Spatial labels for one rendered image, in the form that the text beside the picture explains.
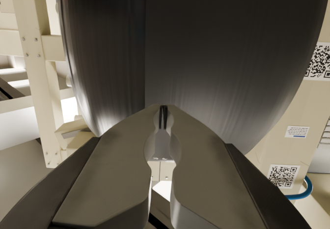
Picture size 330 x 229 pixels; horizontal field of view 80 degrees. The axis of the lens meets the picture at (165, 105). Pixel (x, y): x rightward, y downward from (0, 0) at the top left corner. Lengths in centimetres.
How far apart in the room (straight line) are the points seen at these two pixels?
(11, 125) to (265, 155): 366
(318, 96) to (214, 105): 34
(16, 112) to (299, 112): 368
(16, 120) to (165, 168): 323
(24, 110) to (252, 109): 372
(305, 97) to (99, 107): 43
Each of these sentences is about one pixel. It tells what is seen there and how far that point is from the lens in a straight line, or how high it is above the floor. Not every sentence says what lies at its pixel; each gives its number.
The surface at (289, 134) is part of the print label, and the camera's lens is 55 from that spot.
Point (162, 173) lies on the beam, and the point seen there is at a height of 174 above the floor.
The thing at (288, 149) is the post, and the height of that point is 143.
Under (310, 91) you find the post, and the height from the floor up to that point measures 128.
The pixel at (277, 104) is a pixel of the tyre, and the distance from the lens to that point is 26.
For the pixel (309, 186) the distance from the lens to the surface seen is 67.
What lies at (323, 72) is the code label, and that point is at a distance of 52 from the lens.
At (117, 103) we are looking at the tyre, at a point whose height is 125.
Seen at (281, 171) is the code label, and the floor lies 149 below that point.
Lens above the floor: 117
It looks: 22 degrees up
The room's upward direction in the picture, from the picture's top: 177 degrees counter-clockwise
